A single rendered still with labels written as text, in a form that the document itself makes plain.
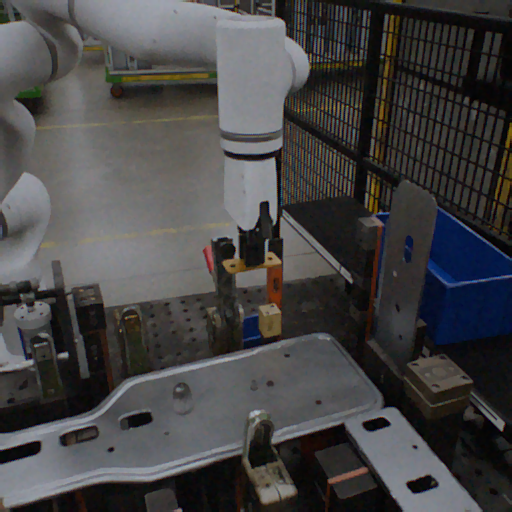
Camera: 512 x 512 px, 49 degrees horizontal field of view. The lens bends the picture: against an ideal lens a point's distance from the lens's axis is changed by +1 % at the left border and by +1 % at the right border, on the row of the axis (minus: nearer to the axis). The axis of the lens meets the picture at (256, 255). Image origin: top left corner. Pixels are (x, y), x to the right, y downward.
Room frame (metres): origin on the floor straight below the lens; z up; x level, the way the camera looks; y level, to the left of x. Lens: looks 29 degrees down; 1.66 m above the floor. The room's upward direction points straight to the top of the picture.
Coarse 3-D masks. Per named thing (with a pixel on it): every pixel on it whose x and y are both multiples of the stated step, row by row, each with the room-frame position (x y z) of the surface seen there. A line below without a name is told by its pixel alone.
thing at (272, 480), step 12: (276, 456) 0.55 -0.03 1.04; (264, 468) 0.53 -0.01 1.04; (276, 468) 0.53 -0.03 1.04; (252, 480) 0.51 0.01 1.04; (264, 480) 0.51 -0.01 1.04; (276, 480) 0.51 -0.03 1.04; (288, 480) 0.51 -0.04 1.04; (252, 492) 0.50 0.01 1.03; (264, 492) 0.49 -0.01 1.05; (276, 492) 0.49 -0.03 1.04; (288, 492) 0.49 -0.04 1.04; (252, 504) 0.50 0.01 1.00; (264, 504) 0.48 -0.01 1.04; (276, 504) 0.48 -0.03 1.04; (288, 504) 0.49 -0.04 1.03
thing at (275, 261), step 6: (270, 252) 0.76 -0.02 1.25; (234, 258) 0.74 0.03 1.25; (276, 258) 0.74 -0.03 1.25; (228, 264) 0.72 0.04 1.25; (234, 264) 0.73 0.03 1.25; (240, 264) 0.72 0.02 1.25; (264, 264) 0.72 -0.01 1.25; (270, 264) 0.72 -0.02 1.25; (276, 264) 0.73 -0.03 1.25; (228, 270) 0.71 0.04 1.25; (234, 270) 0.71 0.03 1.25; (240, 270) 0.71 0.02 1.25; (246, 270) 0.71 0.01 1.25
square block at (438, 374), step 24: (432, 360) 0.74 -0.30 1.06; (408, 384) 0.72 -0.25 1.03; (432, 384) 0.68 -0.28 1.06; (456, 384) 0.68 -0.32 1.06; (408, 408) 0.71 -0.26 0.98; (432, 408) 0.66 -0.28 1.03; (456, 408) 0.68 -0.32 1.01; (432, 432) 0.67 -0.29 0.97; (456, 432) 0.69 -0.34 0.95; (432, 480) 0.68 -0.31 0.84
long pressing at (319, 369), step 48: (144, 384) 0.74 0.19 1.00; (192, 384) 0.74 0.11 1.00; (240, 384) 0.74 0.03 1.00; (288, 384) 0.74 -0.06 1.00; (336, 384) 0.74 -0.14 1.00; (48, 432) 0.64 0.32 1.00; (144, 432) 0.63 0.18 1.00; (192, 432) 0.63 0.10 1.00; (240, 432) 0.63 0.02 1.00; (288, 432) 0.64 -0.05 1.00; (0, 480) 0.55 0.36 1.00; (48, 480) 0.55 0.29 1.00; (96, 480) 0.55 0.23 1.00; (144, 480) 0.55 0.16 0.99
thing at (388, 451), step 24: (384, 408) 0.69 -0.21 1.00; (360, 432) 0.63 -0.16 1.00; (384, 432) 0.64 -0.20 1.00; (408, 432) 0.64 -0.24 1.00; (384, 456) 0.59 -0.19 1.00; (408, 456) 0.59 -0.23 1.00; (432, 456) 0.59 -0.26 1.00; (384, 480) 0.55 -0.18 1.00; (408, 480) 0.55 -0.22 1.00; (456, 480) 0.55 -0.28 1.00; (408, 504) 0.51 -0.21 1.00; (432, 504) 0.51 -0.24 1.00; (456, 504) 0.51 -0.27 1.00
